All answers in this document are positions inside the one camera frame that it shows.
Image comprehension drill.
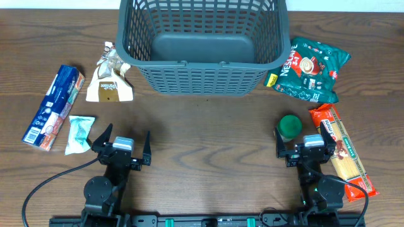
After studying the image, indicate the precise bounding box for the small teal tissue packet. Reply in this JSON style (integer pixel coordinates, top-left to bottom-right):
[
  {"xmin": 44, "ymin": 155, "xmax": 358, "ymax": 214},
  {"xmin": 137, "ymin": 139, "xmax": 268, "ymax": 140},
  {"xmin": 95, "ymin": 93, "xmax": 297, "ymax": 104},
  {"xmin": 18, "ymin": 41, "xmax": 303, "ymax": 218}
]
[{"xmin": 64, "ymin": 115, "xmax": 95, "ymax": 155}]

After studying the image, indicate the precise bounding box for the green lid jar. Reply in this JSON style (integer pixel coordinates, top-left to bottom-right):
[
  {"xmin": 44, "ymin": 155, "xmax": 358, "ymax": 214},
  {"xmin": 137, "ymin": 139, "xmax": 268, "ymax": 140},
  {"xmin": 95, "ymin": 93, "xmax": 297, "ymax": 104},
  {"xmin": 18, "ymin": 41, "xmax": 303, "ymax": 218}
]
[{"xmin": 275, "ymin": 115, "xmax": 302, "ymax": 143}]

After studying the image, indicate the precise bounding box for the left black cable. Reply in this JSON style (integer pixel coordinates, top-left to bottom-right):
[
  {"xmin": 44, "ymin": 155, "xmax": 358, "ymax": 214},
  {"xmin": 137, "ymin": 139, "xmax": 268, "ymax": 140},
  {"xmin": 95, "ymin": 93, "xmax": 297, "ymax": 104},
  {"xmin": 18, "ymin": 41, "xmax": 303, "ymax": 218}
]
[{"xmin": 21, "ymin": 156, "xmax": 102, "ymax": 227}]

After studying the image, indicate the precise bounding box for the beige Pantree snack bag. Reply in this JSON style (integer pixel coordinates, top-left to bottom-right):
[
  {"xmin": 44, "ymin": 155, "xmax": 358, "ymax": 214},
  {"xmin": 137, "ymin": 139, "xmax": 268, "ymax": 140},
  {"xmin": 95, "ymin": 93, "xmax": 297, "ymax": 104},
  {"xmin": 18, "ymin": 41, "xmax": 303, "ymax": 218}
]
[{"xmin": 86, "ymin": 41, "xmax": 134, "ymax": 102}]

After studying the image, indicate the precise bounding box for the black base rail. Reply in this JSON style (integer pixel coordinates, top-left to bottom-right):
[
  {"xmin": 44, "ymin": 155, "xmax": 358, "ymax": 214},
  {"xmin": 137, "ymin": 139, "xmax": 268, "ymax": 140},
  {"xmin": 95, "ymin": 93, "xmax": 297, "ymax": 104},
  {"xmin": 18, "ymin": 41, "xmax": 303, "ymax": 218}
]
[{"xmin": 49, "ymin": 213, "xmax": 365, "ymax": 227}]

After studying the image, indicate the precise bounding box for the right black cable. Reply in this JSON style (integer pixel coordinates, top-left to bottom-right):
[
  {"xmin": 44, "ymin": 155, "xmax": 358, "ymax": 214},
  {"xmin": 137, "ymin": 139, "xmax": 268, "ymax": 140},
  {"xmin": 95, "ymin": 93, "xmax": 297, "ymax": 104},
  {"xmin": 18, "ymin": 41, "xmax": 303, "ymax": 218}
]
[{"xmin": 302, "ymin": 160, "xmax": 369, "ymax": 227}]

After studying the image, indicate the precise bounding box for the orange spaghetti packet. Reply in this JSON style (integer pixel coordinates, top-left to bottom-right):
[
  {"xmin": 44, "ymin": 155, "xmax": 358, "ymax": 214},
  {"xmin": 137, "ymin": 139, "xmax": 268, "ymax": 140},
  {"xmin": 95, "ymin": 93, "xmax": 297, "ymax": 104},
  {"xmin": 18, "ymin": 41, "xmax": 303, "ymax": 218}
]
[{"xmin": 309, "ymin": 104, "xmax": 379, "ymax": 202}]

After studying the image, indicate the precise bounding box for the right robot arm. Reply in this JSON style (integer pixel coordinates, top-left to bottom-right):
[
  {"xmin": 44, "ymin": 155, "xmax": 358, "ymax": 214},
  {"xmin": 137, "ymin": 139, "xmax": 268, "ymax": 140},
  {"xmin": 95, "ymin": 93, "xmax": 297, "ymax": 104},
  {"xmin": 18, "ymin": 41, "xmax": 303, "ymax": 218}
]
[{"xmin": 275, "ymin": 129, "xmax": 345, "ymax": 226}]

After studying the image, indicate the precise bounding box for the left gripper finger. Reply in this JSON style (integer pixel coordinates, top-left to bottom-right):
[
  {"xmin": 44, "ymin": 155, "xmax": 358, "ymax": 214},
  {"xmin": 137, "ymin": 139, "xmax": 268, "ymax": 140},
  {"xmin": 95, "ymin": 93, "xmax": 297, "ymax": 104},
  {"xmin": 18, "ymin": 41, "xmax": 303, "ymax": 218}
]
[
  {"xmin": 91, "ymin": 124, "xmax": 113, "ymax": 151},
  {"xmin": 142, "ymin": 131, "xmax": 152, "ymax": 166}
]

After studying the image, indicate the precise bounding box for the black cable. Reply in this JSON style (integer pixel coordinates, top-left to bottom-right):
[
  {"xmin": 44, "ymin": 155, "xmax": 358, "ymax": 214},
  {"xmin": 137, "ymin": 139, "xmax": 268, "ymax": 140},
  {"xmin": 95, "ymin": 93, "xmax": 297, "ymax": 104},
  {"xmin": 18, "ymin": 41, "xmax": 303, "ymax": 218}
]
[
  {"xmin": 302, "ymin": 160, "xmax": 369, "ymax": 227},
  {"xmin": 21, "ymin": 156, "xmax": 102, "ymax": 227}
]

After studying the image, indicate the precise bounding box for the blue Kleenex tissue box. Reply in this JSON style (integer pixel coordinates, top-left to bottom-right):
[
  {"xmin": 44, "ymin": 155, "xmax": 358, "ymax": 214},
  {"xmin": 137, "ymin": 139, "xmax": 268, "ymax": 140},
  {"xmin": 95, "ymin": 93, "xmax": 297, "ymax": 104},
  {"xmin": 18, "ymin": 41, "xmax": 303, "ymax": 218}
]
[{"xmin": 21, "ymin": 65, "xmax": 85, "ymax": 151}]

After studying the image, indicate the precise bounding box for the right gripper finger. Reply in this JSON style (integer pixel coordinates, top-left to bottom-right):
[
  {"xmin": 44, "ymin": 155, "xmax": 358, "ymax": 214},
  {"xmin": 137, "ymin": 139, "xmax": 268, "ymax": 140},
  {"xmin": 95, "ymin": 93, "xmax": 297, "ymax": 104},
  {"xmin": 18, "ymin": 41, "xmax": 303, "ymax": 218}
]
[
  {"xmin": 275, "ymin": 127, "xmax": 286, "ymax": 158},
  {"xmin": 320, "ymin": 122, "xmax": 336, "ymax": 155}
]

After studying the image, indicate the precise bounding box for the grey plastic basket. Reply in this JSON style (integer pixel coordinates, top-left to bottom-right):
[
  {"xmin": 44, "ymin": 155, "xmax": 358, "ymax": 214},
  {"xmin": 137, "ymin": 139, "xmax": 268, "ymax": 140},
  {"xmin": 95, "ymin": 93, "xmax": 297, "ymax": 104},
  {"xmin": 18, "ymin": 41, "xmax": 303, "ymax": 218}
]
[{"xmin": 116, "ymin": 0, "xmax": 290, "ymax": 96}]

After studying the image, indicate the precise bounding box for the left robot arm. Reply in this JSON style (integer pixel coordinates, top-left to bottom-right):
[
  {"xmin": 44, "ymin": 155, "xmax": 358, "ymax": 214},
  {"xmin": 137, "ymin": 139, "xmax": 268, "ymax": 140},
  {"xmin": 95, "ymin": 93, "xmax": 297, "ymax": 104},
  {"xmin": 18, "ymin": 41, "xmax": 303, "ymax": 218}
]
[{"xmin": 80, "ymin": 124, "xmax": 152, "ymax": 227}]

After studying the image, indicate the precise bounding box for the green Nescafe coffee bag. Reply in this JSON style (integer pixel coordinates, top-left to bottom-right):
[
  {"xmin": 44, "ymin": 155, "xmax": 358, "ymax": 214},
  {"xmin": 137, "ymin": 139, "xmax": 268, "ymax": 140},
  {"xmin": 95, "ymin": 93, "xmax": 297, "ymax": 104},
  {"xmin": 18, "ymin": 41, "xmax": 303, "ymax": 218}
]
[{"xmin": 264, "ymin": 37, "xmax": 351, "ymax": 103}]

